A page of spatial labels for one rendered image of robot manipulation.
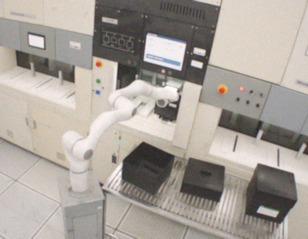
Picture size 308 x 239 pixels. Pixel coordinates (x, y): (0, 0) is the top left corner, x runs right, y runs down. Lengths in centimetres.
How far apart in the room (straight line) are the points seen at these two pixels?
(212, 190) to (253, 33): 105
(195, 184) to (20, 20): 198
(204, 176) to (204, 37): 95
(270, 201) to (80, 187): 124
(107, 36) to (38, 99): 105
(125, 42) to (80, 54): 42
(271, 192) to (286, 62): 82
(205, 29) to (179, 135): 81
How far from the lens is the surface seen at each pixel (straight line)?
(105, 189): 196
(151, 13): 195
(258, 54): 187
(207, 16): 185
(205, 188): 196
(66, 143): 171
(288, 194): 195
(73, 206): 190
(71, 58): 237
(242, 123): 257
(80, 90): 244
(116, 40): 210
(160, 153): 208
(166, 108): 237
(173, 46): 194
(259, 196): 191
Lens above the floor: 221
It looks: 33 degrees down
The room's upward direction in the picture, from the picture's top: 8 degrees clockwise
